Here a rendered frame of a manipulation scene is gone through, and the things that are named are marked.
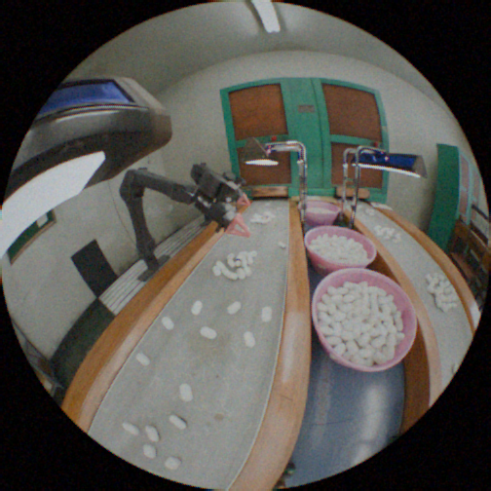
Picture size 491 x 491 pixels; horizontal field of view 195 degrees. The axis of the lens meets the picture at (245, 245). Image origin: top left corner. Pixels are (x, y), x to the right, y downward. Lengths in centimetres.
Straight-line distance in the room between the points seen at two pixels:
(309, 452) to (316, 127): 148
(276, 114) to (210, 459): 153
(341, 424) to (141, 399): 37
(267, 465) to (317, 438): 13
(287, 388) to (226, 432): 12
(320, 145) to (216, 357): 129
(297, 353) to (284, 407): 9
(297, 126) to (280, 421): 136
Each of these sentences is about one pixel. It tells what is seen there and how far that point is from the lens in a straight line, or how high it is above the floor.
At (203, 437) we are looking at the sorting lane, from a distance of 31.
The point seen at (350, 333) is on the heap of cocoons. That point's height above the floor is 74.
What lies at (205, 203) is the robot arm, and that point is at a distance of 45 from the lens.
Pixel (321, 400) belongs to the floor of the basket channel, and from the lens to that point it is 36.
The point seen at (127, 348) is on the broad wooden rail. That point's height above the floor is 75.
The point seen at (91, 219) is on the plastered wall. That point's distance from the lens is 227.
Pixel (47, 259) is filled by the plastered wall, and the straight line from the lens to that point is 222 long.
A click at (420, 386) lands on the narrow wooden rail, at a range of 43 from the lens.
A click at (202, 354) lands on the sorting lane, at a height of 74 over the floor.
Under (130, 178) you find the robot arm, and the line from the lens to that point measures 58.
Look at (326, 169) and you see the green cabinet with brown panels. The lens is 123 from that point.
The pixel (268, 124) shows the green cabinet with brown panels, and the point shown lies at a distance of 126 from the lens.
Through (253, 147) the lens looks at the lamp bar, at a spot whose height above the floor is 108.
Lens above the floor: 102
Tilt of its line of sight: 30 degrees down
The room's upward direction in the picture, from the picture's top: 9 degrees counter-clockwise
